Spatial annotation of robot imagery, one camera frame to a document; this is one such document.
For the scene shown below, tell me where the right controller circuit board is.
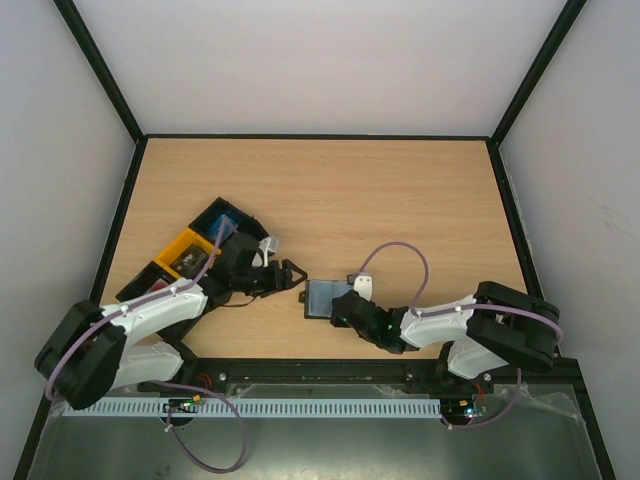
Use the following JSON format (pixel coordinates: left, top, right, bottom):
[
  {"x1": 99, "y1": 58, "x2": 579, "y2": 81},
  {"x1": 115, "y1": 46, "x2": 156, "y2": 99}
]
[{"x1": 443, "y1": 398, "x2": 488, "y2": 419}]

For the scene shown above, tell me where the light blue slotted cable duct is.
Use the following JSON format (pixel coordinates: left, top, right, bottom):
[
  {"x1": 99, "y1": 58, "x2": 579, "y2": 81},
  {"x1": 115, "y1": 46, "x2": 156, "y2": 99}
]
[{"x1": 62, "y1": 397, "x2": 442, "y2": 419}]

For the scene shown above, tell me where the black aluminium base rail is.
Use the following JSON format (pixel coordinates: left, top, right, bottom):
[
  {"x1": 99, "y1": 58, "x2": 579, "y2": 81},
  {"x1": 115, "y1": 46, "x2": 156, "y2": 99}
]
[{"x1": 52, "y1": 355, "x2": 581, "y2": 399}]

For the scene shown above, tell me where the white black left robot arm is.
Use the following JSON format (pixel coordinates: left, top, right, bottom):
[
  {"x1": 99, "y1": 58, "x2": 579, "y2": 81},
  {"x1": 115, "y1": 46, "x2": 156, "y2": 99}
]
[{"x1": 34, "y1": 233, "x2": 308, "y2": 410}]

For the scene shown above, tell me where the controller circuit board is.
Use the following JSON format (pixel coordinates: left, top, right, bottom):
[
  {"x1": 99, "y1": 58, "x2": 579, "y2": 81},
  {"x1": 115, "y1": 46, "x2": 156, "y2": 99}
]
[
  {"x1": 443, "y1": 398, "x2": 488, "y2": 419},
  {"x1": 162, "y1": 395, "x2": 206, "y2": 414}
]

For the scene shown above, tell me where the black leather card holder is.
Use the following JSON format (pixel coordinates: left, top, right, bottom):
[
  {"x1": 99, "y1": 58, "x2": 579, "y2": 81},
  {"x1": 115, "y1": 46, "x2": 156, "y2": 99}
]
[{"x1": 299, "y1": 279, "x2": 353, "y2": 320}]

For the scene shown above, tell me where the blue credit card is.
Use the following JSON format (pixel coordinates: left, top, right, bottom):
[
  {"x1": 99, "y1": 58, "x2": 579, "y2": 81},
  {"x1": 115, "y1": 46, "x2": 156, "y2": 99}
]
[{"x1": 205, "y1": 214, "x2": 238, "y2": 244}]

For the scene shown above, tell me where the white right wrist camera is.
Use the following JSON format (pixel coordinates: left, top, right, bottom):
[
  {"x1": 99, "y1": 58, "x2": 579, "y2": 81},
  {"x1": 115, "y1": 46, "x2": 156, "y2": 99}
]
[{"x1": 348, "y1": 272, "x2": 373, "y2": 301}]

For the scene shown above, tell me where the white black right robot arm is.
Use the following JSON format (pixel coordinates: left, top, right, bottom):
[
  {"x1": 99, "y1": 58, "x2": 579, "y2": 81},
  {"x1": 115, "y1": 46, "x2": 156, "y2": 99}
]
[{"x1": 331, "y1": 281, "x2": 564, "y2": 392}]

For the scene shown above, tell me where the black near sorting bin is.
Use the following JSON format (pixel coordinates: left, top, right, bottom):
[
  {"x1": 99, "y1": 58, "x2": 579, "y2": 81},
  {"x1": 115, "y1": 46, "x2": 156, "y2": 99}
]
[{"x1": 113, "y1": 259, "x2": 209, "y2": 346}]

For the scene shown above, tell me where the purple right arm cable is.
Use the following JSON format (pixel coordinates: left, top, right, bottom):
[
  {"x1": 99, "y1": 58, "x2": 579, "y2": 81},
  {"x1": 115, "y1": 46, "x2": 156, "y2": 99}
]
[{"x1": 345, "y1": 241, "x2": 564, "y2": 432}]

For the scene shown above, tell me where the red credit card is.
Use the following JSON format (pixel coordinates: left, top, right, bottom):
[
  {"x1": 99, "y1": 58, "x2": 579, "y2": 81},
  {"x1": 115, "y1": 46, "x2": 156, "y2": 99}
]
[{"x1": 148, "y1": 279, "x2": 169, "y2": 293}]

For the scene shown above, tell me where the black far sorting bin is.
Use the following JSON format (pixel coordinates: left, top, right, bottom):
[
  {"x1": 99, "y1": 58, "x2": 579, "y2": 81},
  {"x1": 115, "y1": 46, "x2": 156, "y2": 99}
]
[{"x1": 188, "y1": 197, "x2": 269, "y2": 245}]

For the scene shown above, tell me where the yellow middle sorting bin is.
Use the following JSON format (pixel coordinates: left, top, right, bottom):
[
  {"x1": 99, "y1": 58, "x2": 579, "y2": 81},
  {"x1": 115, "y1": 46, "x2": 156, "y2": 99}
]
[{"x1": 154, "y1": 228, "x2": 214, "y2": 279}]

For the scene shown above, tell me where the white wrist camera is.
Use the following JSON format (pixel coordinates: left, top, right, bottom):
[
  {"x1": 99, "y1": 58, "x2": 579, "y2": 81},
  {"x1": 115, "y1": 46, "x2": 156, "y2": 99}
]
[
  {"x1": 253, "y1": 236, "x2": 279, "y2": 267},
  {"x1": 348, "y1": 272, "x2": 373, "y2": 301}
]

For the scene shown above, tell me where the black cage frame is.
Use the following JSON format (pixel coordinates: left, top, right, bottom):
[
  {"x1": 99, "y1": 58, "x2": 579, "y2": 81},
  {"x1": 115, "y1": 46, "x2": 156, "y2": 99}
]
[{"x1": 9, "y1": 0, "x2": 617, "y2": 480}]

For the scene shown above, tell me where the left controller circuit board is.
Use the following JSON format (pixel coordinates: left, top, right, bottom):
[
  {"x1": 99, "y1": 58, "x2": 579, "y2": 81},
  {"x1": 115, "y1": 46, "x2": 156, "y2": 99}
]
[{"x1": 162, "y1": 395, "x2": 206, "y2": 414}]

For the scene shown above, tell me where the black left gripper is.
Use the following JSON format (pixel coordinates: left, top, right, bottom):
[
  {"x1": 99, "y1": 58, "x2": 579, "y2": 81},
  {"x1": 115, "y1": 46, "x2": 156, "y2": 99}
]
[{"x1": 232, "y1": 259, "x2": 308, "y2": 298}]

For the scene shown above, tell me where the black sorting bin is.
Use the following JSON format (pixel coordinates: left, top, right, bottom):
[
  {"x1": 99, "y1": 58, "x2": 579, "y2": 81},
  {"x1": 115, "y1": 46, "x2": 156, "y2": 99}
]
[
  {"x1": 188, "y1": 197, "x2": 269, "y2": 245},
  {"x1": 113, "y1": 259, "x2": 209, "y2": 346}
]

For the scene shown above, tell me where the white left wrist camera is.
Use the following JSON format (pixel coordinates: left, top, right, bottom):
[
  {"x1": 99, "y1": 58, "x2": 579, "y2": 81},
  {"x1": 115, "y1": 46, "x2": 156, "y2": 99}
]
[{"x1": 253, "y1": 236, "x2": 279, "y2": 267}]

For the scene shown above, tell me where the black credit card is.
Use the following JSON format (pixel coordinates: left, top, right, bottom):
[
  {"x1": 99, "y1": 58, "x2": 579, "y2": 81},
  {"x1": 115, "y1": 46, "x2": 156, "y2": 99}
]
[{"x1": 170, "y1": 244, "x2": 209, "y2": 278}]

